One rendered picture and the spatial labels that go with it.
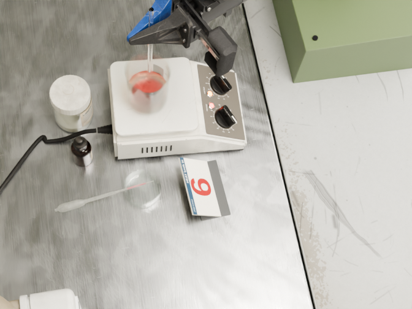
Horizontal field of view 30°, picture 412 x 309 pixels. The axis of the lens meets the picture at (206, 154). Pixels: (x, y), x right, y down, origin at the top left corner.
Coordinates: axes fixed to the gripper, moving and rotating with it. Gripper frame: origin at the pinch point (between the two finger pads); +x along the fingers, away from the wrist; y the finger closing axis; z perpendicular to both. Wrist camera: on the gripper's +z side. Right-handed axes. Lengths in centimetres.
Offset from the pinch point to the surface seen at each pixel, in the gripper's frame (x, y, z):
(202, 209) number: 2.3, 17.7, -22.7
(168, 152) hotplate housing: 1.2, 7.5, -23.3
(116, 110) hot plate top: 5.5, 0.0, -16.8
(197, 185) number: 0.7, 14.3, -22.8
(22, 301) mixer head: 31, 30, 34
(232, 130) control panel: -8.3, 10.4, -21.2
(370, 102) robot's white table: -31.4, 17.6, -25.0
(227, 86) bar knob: -11.1, 4.7, -19.1
